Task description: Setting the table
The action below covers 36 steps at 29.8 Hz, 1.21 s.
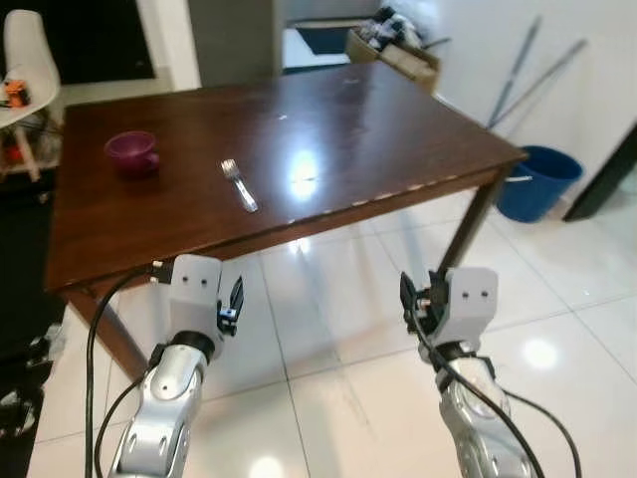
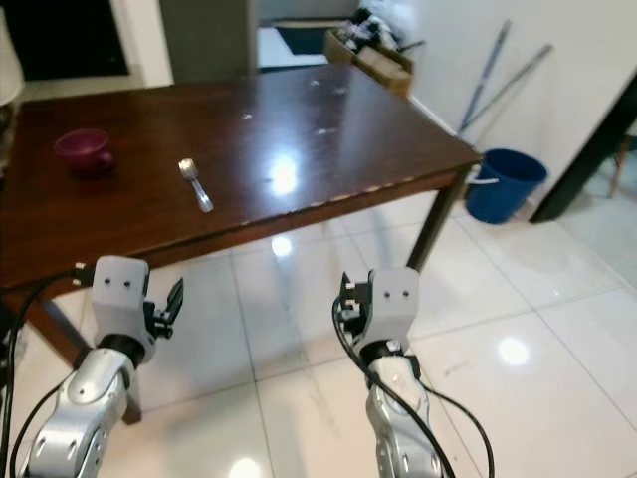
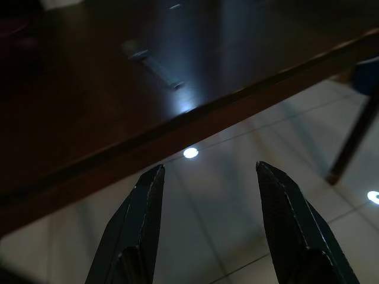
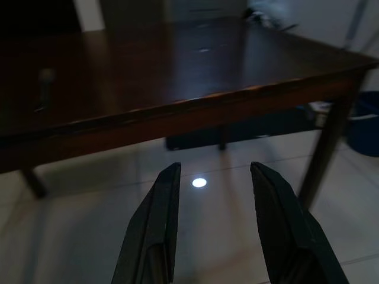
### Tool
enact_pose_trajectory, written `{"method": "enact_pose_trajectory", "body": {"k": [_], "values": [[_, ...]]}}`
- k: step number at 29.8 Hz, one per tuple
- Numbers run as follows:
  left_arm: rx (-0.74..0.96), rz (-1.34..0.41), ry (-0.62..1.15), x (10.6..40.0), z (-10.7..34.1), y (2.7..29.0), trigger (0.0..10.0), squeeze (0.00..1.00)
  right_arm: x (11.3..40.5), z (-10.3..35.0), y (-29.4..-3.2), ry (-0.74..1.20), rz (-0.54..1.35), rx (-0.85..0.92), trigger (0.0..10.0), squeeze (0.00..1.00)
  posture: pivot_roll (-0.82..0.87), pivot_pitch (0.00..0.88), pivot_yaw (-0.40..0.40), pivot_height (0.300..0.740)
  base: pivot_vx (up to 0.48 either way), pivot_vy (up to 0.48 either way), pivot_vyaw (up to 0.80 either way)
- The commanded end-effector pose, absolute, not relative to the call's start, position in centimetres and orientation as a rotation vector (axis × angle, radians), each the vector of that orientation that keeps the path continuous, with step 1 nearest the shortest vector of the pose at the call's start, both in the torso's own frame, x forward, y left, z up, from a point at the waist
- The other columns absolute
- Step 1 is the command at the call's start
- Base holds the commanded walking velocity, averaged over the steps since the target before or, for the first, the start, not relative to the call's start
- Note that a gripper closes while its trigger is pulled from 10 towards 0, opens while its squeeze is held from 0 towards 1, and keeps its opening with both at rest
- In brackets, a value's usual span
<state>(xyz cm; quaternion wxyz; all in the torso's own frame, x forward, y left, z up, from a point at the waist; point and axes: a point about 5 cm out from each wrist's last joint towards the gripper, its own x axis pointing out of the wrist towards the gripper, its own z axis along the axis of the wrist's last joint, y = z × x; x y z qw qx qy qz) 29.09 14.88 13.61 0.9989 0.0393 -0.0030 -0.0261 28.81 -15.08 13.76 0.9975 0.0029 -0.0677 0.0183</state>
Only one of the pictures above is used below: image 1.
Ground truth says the blue plastic bucket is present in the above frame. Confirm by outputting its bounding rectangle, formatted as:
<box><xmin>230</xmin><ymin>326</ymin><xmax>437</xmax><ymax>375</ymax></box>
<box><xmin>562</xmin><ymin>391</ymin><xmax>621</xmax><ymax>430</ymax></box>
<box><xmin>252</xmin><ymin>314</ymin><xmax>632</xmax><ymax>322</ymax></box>
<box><xmin>495</xmin><ymin>145</ymin><xmax>584</xmax><ymax>224</ymax></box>

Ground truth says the dark brown wooden table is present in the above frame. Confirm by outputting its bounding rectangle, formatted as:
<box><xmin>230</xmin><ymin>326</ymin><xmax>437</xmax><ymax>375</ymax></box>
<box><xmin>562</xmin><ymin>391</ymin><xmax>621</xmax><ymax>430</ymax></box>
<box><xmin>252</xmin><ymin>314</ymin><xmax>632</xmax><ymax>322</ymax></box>
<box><xmin>45</xmin><ymin>62</ymin><xmax>529</xmax><ymax>381</ymax></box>

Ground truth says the purple cup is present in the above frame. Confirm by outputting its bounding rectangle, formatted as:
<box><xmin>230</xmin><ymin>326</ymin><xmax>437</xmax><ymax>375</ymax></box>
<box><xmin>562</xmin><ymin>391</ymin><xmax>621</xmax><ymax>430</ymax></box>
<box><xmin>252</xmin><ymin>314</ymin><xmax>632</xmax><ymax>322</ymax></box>
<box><xmin>105</xmin><ymin>130</ymin><xmax>162</xmax><ymax>181</ymax></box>

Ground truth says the black leaning board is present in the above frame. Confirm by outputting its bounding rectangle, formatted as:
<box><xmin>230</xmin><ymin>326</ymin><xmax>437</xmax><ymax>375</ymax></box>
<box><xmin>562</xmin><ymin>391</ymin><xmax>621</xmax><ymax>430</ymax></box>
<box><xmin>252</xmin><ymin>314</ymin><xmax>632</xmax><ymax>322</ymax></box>
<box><xmin>562</xmin><ymin>127</ymin><xmax>637</xmax><ymax>223</ymax></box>

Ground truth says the cardboard box with clutter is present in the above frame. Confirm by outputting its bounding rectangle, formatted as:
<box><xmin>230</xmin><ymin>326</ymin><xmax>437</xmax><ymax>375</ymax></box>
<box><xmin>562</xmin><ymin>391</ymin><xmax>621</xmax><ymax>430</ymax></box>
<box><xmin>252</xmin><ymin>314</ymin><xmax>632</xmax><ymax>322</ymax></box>
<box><xmin>344</xmin><ymin>8</ymin><xmax>442</xmax><ymax>97</ymax></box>

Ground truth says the grey metal pole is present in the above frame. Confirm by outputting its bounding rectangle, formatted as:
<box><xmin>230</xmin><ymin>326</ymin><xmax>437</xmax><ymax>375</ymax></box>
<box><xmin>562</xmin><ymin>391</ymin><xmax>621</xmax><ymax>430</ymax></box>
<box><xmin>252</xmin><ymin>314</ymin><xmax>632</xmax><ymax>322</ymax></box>
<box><xmin>487</xmin><ymin>15</ymin><xmax>544</xmax><ymax>129</ymax></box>
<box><xmin>495</xmin><ymin>39</ymin><xmax>589</xmax><ymax>131</ymax></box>

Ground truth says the small orange object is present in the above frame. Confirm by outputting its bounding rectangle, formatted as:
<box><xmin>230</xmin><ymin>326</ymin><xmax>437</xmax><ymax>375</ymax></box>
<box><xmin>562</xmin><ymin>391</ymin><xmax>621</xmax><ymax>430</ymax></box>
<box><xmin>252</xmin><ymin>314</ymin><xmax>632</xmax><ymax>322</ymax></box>
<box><xmin>4</xmin><ymin>79</ymin><xmax>28</xmax><ymax>110</ymax></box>

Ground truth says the white plastic chair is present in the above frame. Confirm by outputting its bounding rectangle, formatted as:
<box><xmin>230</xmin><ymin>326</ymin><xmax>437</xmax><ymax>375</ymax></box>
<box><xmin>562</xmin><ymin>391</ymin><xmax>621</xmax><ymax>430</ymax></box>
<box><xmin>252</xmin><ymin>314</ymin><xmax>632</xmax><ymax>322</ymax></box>
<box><xmin>0</xmin><ymin>9</ymin><xmax>62</xmax><ymax>183</ymax></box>

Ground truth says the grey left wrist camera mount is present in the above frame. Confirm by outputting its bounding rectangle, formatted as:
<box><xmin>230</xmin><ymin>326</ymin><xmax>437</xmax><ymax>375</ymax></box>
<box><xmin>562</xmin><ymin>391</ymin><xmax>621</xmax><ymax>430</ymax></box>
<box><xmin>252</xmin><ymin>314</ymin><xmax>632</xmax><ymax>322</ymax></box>
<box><xmin>166</xmin><ymin>254</ymin><xmax>224</xmax><ymax>336</ymax></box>

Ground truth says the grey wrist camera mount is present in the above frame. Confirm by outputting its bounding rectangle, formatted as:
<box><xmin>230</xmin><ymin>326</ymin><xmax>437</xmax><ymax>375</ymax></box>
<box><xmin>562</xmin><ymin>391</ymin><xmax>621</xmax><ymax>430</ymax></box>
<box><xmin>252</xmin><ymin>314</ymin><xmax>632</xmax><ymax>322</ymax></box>
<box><xmin>166</xmin><ymin>254</ymin><xmax>224</xmax><ymax>336</ymax></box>
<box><xmin>428</xmin><ymin>266</ymin><xmax>500</xmax><ymax>346</ymax></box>

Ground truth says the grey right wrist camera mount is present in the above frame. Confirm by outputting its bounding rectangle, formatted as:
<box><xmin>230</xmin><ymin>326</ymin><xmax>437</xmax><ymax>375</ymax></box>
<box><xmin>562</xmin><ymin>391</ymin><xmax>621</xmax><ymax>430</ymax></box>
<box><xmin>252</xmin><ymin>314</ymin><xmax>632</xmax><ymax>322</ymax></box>
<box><xmin>428</xmin><ymin>266</ymin><xmax>500</xmax><ymax>346</ymax></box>

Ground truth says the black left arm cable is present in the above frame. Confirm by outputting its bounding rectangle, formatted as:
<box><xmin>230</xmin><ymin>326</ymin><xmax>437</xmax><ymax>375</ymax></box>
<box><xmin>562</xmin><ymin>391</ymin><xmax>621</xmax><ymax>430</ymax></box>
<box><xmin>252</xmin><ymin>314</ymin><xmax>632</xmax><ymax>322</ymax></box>
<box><xmin>84</xmin><ymin>260</ymin><xmax>172</xmax><ymax>478</ymax></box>

